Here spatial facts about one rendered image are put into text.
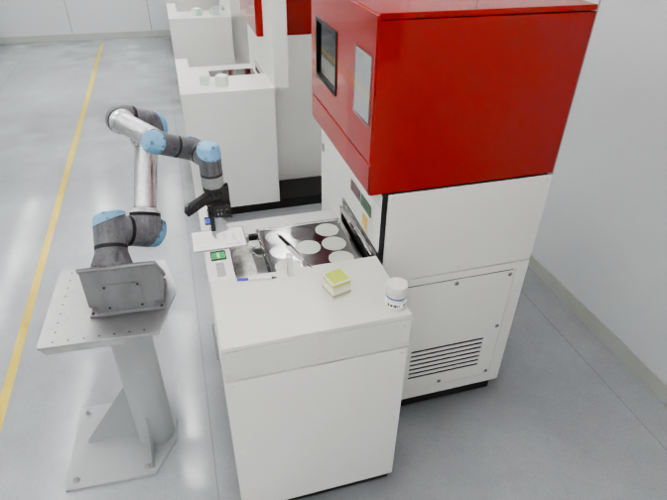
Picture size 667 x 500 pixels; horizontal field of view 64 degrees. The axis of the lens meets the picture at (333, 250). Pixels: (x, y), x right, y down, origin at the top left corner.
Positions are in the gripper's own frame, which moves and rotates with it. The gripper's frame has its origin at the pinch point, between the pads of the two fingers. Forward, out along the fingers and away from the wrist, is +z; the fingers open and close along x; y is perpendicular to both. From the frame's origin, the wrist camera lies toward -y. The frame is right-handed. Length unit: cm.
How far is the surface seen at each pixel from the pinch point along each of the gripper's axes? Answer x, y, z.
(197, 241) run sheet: 11.5, -6.5, 9.3
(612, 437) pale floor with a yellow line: -53, 169, 106
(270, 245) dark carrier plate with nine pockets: 11.4, 22.0, 15.6
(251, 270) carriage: -0.9, 12.5, 17.6
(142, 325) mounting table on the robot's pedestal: -16.5, -28.7, 23.6
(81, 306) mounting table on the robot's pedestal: 0, -51, 24
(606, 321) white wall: 7, 207, 93
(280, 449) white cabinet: -50, 13, 64
